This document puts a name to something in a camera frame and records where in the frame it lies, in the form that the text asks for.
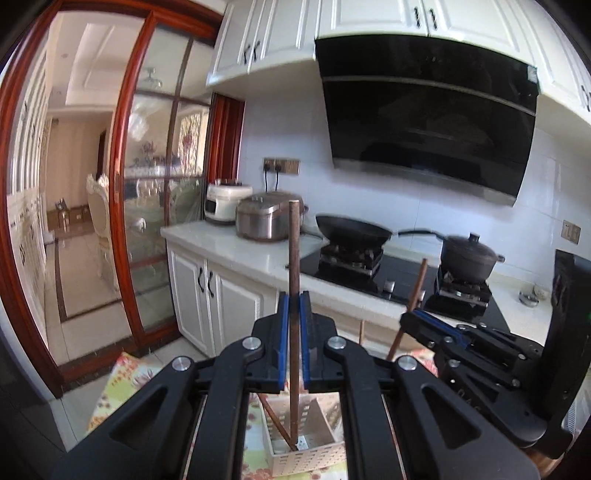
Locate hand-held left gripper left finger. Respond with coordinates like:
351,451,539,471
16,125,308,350
51,292,290,480

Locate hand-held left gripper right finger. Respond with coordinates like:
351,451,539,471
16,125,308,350
299,292,541,480

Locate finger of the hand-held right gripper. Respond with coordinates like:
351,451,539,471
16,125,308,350
412,309,546,366
400,314,570,447

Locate white perforated plastic basket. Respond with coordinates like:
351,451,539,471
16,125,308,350
259,391,347,478

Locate white lower kitchen cabinets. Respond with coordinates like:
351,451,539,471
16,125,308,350
166,242,407,358

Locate white kitchen cabinets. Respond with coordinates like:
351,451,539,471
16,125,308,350
205,0,591,112
166,242,407,358

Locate black lidded pot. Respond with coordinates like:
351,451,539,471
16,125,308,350
438,233,506,282

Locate white stone countertop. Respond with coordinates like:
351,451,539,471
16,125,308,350
161,222,559,342

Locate black gas stove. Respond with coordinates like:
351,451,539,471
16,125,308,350
288,244,513,335

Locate black frying pan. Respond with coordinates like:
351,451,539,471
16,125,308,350
315,215,446,247

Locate silver rice cooker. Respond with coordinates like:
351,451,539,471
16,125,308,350
235,193,309,242

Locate white rice cooker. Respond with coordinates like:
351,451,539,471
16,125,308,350
205,180,254,227

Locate floral tablecloth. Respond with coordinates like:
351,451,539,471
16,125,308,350
88,352,407,480

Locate glass sliding door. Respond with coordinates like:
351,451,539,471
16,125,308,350
111,14,222,356

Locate white ornate dining chair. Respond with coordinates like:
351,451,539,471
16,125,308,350
86,174,116,282

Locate black range hood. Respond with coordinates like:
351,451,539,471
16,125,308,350
316,37,540,206

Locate cardboard boxes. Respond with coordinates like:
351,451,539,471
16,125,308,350
46,198,88,232

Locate white panelled hallway cabinet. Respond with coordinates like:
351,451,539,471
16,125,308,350
7,41,51,342

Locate white upper kitchen cabinets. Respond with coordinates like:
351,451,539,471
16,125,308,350
205,0,591,112

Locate wide wall socket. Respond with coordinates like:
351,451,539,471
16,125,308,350
263,158,301,176

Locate red wooden door frame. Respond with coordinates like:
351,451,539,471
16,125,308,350
0,0,245,398

